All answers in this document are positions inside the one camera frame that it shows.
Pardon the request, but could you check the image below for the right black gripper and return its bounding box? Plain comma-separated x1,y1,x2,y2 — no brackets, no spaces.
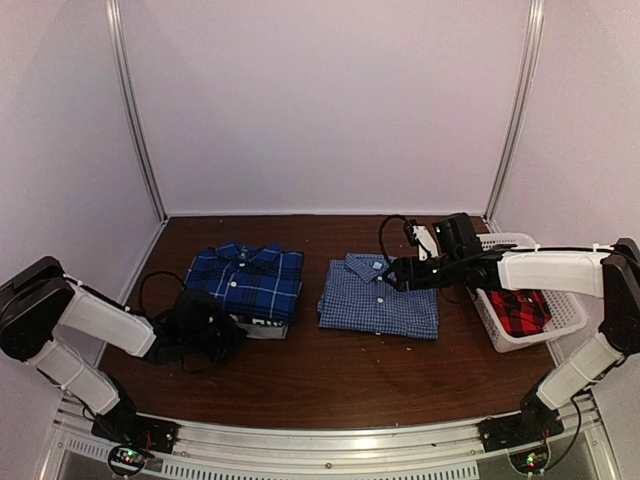
382,253,464,293

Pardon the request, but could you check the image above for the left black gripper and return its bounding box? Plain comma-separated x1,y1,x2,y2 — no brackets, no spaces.
182,309,247,364

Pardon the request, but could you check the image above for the black grey printed shirt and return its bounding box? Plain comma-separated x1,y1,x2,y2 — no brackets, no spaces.
230,314,289,340

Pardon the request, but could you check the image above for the dark blue plaid shirt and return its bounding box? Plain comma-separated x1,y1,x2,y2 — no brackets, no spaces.
185,242,304,324

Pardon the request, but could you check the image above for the blue small-check long sleeve shirt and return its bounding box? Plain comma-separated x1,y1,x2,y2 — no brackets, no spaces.
317,253,439,340

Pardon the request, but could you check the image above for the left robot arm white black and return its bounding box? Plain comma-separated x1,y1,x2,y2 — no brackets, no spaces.
1,256,245,444

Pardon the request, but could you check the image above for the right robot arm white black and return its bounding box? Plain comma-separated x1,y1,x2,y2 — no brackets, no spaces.
382,233,639,442

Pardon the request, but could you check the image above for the red black plaid shirt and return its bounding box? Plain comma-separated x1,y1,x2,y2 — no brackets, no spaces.
487,290,552,338

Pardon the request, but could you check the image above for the white plastic basket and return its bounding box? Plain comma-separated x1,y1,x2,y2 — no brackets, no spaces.
469,232,587,355

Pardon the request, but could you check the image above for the left circuit board with leds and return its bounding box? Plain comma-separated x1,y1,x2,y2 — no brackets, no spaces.
107,445,150,476

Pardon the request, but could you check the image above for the circuit board with leds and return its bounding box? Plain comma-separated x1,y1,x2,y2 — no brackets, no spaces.
509,447,550,475
107,445,150,476

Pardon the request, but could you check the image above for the right circuit board with leds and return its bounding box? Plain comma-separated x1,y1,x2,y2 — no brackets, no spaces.
509,447,550,475

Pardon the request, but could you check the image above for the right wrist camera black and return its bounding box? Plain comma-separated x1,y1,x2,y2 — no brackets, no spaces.
432,212,482,257

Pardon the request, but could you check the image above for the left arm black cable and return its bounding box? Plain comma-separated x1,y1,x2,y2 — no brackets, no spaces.
137,270,186,321

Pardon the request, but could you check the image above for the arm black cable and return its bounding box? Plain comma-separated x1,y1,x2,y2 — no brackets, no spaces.
137,270,186,321
377,213,419,261

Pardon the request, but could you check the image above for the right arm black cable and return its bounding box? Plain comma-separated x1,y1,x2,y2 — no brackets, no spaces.
377,213,419,261

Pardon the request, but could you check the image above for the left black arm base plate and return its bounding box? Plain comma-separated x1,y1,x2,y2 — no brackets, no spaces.
91,415,179,454

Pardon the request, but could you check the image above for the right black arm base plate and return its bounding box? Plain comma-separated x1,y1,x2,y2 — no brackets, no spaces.
477,413,564,453

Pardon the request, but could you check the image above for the front aluminium rail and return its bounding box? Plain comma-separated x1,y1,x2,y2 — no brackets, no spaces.
39,394,621,480

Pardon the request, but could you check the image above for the right aluminium frame post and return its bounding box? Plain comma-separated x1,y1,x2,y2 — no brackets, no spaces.
483,0,545,226

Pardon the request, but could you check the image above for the aluminium frame post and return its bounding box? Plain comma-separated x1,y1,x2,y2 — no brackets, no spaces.
483,0,545,226
105,0,168,223

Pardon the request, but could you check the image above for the left aluminium frame post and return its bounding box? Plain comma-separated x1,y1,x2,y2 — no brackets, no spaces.
105,0,168,223

